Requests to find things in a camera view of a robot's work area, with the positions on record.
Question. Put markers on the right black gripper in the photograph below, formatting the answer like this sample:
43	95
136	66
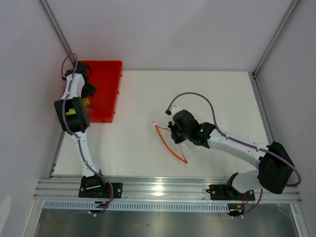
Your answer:
173	128

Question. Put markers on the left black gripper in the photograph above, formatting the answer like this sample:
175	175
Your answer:
90	91

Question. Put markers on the yellow orange mango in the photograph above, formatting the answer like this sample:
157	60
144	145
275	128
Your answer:
86	102

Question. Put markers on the pink peach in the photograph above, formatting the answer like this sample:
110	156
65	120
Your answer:
90	111

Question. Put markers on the green apple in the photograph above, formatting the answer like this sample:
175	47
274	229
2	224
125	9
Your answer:
70	112

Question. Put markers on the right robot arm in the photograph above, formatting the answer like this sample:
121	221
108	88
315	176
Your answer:
272	165

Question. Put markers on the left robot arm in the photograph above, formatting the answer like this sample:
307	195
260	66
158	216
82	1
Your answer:
74	120

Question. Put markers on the red plastic tray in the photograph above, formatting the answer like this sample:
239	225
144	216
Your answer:
106	77

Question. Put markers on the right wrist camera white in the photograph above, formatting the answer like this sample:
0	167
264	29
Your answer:
173	110

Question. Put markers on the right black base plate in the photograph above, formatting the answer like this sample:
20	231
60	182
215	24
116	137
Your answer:
220	192

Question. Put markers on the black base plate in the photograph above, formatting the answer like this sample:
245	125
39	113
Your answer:
96	187
220	192

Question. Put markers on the aluminium mounting rail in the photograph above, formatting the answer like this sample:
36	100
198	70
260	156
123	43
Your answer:
134	188

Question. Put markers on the white slotted cable duct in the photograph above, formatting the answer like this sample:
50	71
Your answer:
138	206

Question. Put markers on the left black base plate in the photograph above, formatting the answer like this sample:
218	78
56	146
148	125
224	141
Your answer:
96	187

